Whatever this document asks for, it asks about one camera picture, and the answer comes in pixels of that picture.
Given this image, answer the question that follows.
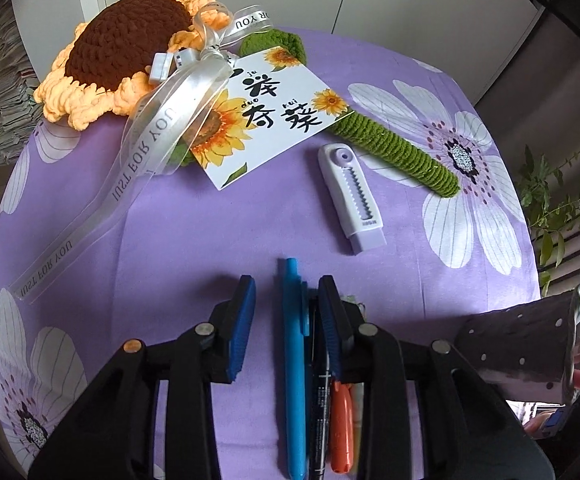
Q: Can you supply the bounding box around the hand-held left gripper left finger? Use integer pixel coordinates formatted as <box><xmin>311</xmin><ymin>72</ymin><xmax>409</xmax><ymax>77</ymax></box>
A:
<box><xmin>27</xmin><ymin>275</ymin><xmax>258</xmax><ymax>480</ymax></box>

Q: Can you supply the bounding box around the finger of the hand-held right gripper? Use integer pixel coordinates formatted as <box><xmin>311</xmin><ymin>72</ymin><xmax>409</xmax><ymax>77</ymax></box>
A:
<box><xmin>540</xmin><ymin>407</ymin><xmax>572</xmax><ymax>439</ymax></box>

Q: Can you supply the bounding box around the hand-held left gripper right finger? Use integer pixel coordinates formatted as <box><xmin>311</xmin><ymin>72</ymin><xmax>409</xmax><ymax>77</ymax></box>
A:
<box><xmin>317</xmin><ymin>275</ymin><xmax>556</xmax><ymax>480</ymax></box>

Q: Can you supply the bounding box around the blue pen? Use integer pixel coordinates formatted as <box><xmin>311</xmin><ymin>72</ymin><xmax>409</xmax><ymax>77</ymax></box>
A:
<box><xmin>276</xmin><ymin>257</ymin><xmax>316</xmax><ymax>480</ymax></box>

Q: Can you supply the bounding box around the black marker pen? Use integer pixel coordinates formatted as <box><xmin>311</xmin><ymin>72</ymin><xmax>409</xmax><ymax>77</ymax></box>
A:
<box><xmin>306</xmin><ymin>300</ymin><xmax>334</xmax><ymax>480</ymax></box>

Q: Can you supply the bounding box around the grey white dotted pen holder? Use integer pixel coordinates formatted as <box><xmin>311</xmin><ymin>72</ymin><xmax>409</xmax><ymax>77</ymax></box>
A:
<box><xmin>455</xmin><ymin>284</ymin><xmax>580</xmax><ymax>407</ymax></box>

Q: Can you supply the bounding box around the orange pen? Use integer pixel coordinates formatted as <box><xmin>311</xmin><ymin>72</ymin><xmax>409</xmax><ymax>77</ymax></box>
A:
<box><xmin>330</xmin><ymin>380</ymin><xmax>356</xmax><ymax>476</ymax></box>

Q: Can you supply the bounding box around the white lavender utility knife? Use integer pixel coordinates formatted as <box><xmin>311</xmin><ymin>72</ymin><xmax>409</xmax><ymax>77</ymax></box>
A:
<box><xmin>317</xmin><ymin>142</ymin><xmax>389</xmax><ymax>254</ymax></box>

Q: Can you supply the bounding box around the pale yellow pen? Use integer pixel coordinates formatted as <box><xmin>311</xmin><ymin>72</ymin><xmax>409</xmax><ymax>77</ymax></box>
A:
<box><xmin>351</xmin><ymin>382</ymin><xmax>367</xmax><ymax>462</ymax></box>

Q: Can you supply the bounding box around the purple floral tablecloth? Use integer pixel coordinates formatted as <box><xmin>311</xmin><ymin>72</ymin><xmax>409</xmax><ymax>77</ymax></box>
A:
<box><xmin>0</xmin><ymin>25</ymin><xmax>546</xmax><ymax>480</ymax></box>

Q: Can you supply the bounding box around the green potted plant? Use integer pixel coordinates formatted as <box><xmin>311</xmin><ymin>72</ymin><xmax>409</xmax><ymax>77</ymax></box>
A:
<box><xmin>517</xmin><ymin>127</ymin><xmax>580</xmax><ymax>297</ymax></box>

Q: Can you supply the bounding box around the white printed ribbon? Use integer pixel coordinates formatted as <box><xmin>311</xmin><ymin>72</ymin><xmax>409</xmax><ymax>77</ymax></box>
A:
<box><xmin>12</xmin><ymin>5</ymin><xmax>277</xmax><ymax>304</ymax></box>

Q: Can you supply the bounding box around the sunflower print card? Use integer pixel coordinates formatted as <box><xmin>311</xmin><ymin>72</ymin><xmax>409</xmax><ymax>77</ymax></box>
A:
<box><xmin>190</xmin><ymin>45</ymin><xmax>354</xmax><ymax>191</ymax></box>

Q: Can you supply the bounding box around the crochet sunflower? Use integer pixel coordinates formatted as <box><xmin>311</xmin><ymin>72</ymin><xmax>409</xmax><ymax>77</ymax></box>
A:
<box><xmin>32</xmin><ymin>0</ymin><xmax>462</xmax><ymax>199</ymax></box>

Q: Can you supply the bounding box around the pinkish grey curtain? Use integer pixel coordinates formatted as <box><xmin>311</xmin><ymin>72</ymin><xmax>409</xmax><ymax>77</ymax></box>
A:
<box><xmin>470</xmin><ymin>0</ymin><xmax>580</xmax><ymax>281</ymax></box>

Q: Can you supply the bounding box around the small white switch box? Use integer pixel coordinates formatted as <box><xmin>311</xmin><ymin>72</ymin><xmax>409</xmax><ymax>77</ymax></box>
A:
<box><xmin>147</xmin><ymin>47</ymin><xmax>197</xmax><ymax>84</ymax></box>

